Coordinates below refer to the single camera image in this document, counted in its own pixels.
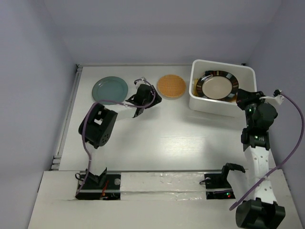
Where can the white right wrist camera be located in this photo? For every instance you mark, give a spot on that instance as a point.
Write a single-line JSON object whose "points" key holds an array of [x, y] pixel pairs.
{"points": [[275, 100]]}

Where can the white plastic bin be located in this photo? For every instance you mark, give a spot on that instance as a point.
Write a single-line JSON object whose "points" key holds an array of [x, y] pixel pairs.
{"points": [[245, 76]]}

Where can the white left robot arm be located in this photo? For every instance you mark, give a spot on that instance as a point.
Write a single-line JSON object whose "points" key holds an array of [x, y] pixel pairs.
{"points": [[97, 126]]}

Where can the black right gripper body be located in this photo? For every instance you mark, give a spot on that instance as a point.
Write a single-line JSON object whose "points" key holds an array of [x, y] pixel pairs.
{"points": [[252, 107]]}

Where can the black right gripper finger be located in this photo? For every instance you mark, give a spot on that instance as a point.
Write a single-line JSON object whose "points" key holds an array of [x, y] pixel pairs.
{"points": [[242, 104], [246, 96]]}

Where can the teal round ceramic plate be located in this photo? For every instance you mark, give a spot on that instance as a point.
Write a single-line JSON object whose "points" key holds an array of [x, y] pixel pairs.
{"points": [[110, 90]]}

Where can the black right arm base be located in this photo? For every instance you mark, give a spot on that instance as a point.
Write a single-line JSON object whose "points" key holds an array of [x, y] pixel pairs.
{"points": [[217, 184]]}

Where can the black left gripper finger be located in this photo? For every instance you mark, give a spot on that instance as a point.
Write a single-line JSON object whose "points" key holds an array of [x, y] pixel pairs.
{"points": [[155, 99], [133, 99]]}

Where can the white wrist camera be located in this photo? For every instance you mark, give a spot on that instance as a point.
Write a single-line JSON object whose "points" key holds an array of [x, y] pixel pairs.
{"points": [[275, 100], [140, 81]]}

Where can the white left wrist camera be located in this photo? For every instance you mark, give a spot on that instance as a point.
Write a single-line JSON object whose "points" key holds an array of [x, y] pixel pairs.
{"points": [[140, 81]]}

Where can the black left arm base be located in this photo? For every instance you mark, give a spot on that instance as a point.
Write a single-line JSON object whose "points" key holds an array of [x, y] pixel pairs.
{"points": [[106, 186]]}

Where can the black rimmed beige plate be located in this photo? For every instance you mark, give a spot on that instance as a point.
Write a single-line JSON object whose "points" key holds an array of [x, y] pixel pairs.
{"points": [[217, 85]]}

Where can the yellow green woven bamboo tray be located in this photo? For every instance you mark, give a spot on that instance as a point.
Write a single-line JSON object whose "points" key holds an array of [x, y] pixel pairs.
{"points": [[194, 91]]}

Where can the round orange woven basket plate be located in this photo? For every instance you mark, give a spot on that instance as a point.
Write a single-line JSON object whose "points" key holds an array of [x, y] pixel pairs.
{"points": [[171, 86]]}

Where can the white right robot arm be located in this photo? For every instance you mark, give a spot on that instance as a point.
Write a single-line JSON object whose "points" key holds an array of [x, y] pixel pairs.
{"points": [[256, 206]]}

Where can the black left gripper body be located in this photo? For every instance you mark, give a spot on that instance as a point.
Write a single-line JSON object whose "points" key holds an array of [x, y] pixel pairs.
{"points": [[147, 101]]}

